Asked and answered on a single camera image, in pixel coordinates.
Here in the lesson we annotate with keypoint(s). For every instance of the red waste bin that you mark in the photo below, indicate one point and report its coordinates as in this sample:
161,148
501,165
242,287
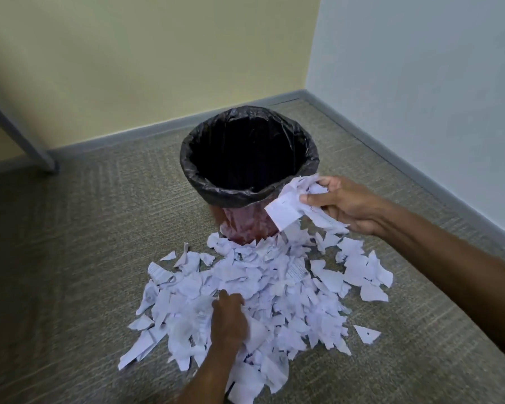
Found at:
244,225

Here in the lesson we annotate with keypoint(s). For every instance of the person's right hand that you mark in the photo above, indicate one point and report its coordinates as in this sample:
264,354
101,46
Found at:
353,204

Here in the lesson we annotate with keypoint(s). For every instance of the person's left fingers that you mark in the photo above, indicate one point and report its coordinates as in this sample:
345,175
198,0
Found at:
229,299

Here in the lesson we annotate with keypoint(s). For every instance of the pile of white paper scraps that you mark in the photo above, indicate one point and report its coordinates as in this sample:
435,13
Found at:
286,290

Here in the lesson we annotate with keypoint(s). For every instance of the grey desk leg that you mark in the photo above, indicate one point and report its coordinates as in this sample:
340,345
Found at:
21,134

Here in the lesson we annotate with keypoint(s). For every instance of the person's right thumb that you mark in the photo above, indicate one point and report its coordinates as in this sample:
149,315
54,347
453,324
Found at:
320,198

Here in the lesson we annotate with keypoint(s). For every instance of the grey baseboard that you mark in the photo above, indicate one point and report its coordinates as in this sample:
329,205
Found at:
160,128
412,176

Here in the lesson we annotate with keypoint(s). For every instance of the bunch of torn white paper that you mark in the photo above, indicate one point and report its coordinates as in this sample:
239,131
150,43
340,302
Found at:
292,201

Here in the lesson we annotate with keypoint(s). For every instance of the person's left hand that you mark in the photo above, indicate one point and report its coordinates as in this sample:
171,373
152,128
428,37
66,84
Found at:
229,321

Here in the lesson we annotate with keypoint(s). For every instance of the black plastic bin liner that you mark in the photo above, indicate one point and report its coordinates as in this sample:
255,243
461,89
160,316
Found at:
246,155

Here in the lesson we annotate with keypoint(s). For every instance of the person's left forearm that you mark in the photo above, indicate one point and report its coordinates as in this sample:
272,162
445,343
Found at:
206,376

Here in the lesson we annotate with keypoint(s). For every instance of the person's right forearm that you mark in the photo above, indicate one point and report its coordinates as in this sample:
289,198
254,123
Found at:
454,265

